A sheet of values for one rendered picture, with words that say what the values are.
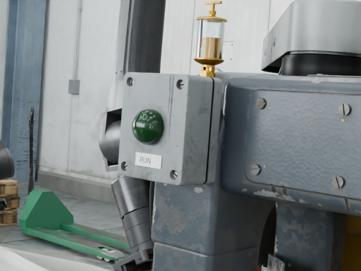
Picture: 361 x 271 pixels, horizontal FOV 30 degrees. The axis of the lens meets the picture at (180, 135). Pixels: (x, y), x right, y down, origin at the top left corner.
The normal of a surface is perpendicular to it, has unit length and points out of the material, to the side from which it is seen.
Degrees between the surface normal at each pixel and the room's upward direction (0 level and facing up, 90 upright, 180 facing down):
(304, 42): 90
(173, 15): 90
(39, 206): 75
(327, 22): 90
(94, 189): 90
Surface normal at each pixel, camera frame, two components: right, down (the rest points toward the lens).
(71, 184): -0.66, -0.01
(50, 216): 0.74, -0.17
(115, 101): -0.78, -0.18
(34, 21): 0.74, 0.09
